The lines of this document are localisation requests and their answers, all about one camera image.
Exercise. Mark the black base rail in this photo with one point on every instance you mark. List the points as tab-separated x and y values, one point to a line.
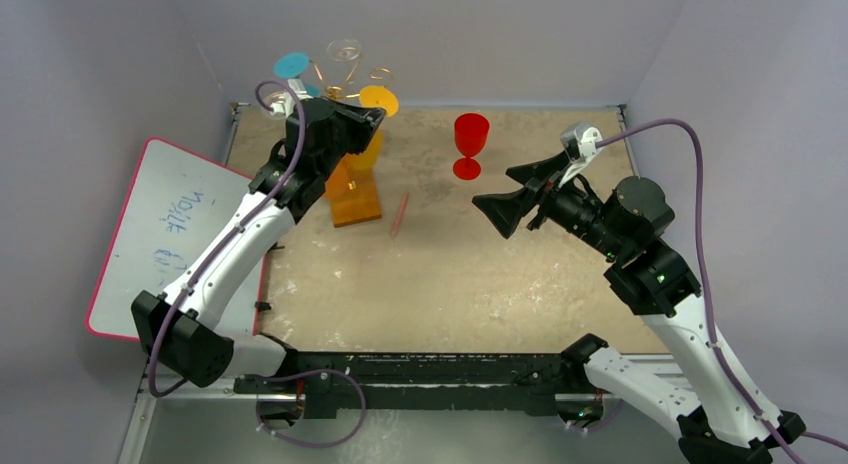
536	384

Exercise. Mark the orange plastic wine glass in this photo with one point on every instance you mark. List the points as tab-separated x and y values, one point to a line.
337	184

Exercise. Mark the blue plastic wine glass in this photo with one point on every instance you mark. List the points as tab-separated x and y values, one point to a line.
291	67

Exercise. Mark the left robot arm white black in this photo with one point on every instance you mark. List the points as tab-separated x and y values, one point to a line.
177	326

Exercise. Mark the gold wire wine glass rack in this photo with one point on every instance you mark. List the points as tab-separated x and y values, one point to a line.
343	81

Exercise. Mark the red plastic wine glass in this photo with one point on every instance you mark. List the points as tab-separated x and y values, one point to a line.
470	137

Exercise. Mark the yellow plastic wine glass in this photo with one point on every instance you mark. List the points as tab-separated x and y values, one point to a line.
374	96

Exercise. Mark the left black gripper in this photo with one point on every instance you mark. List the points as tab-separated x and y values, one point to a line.
363	130

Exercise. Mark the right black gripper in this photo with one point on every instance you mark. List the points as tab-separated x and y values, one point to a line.
542	197

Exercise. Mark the clear wine glass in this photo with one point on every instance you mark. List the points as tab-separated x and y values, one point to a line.
277	105
344	50

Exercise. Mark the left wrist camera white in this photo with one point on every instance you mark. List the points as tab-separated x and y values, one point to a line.
298	87

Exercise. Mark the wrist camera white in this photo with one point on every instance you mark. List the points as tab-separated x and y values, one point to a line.
580	145
298	87

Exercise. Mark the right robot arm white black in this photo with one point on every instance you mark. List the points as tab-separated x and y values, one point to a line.
720	417

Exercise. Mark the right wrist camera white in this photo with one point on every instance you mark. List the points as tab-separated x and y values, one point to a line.
580	145

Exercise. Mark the wooden rack base board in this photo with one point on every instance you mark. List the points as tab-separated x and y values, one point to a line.
360	204

